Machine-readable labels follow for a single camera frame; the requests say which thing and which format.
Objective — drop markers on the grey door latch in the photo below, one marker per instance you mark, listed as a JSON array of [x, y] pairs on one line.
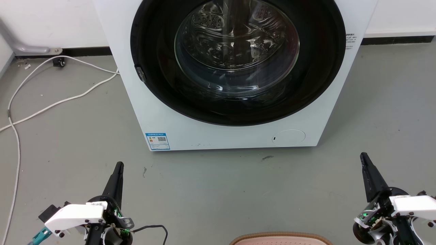
[[140, 74]]

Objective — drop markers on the white front-load washing machine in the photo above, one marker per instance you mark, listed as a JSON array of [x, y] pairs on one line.
[[238, 136]]

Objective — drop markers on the steel washer drum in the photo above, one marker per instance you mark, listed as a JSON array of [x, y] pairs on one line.
[[235, 44]]

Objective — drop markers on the round white filter cover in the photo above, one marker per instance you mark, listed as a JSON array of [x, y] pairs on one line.
[[289, 137]]

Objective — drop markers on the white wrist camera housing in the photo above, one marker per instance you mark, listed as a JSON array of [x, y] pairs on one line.
[[76, 216], [415, 206]]

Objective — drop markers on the grey metal pipe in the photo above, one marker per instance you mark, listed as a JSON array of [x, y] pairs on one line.
[[20, 46]]

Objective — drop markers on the blue energy label sticker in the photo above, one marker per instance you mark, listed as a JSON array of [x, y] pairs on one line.
[[157, 141]]

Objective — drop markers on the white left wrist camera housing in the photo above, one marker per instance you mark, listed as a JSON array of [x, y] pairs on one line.
[[76, 216]]

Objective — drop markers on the black round washer door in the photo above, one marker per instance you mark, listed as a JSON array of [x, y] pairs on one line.
[[323, 68]]

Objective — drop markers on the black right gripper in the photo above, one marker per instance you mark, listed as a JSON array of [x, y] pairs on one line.
[[378, 221]]

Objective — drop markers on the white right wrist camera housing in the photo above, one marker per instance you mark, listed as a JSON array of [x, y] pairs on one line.
[[415, 206]]

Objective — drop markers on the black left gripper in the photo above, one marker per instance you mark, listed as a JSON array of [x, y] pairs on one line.
[[115, 224]]

